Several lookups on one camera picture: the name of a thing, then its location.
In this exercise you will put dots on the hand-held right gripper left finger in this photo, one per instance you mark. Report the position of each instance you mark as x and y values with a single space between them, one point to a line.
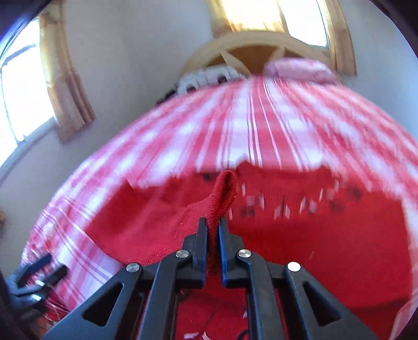
203 242

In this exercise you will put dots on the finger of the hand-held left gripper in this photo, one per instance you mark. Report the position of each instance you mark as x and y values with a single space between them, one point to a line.
32 266
55 274

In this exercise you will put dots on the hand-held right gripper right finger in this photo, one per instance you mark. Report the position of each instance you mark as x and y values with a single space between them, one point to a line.
223 242

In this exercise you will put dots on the red knit sweater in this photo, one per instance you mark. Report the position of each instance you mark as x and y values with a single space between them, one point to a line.
326 245

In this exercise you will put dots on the red plaid blanket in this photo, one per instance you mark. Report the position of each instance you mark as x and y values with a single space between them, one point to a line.
245 130

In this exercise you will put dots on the white patterned pillow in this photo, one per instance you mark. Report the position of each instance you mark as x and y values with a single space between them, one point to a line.
202 80

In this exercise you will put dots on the window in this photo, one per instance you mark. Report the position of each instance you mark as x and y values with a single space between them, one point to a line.
303 23
26 98

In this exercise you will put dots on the beige curtain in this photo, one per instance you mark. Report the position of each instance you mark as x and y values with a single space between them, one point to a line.
339 39
235 16
65 85

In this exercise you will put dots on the pink pillow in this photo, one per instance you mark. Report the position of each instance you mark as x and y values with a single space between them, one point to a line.
300 70

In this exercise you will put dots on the cream wooden headboard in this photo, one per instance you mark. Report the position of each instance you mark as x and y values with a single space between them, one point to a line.
248 40

